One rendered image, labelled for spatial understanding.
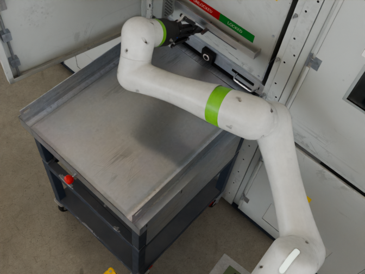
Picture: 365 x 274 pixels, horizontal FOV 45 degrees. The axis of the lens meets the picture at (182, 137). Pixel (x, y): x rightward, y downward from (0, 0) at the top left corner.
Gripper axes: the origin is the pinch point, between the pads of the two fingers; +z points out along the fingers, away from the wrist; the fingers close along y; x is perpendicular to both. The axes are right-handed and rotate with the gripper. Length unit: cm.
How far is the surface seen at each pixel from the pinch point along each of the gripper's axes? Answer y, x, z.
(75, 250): 125, -1, -11
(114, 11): 11.1, -33.4, -5.0
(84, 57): 63, -73, 37
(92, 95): 35.8, -14.9, -25.3
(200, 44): 7.4, -0.1, 10.9
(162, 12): 0.3, -13.4, -4.1
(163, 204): 43, 35, -37
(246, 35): -8.1, 17.8, 3.3
